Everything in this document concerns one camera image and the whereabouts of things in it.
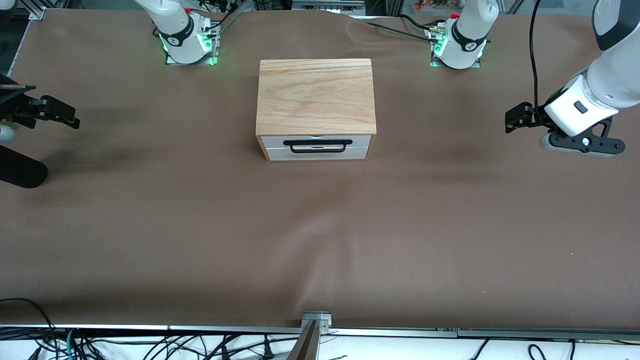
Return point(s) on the grey background equipment box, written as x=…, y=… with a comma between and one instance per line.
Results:
x=327, y=5

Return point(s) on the orange background object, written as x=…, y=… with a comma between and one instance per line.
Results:
x=430, y=6

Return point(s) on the light wooden drawer cabinet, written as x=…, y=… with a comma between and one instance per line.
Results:
x=315, y=95

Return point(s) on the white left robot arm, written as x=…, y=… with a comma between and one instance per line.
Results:
x=615, y=80

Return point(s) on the aluminium post with bracket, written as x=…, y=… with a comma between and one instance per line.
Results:
x=312, y=320

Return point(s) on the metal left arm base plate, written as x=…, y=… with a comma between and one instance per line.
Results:
x=434, y=64

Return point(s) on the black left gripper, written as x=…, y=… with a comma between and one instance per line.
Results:
x=533, y=119

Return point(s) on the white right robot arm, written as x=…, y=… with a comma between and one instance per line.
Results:
x=180, y=40

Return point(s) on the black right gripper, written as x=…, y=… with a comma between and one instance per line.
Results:
x=20, y=108

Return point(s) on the aluminium frame profile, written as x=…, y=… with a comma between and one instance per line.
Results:
x=38, y=13

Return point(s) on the black cylindrical object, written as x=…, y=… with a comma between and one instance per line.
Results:
x=20, y=170

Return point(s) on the brown table cloth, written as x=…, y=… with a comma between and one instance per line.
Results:
x=320, y=240

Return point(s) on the aluminium table edge rail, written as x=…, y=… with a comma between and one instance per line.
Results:
x=225, y=329

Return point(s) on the wooden drawer with white front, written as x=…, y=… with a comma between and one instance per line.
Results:
x=272, y=141

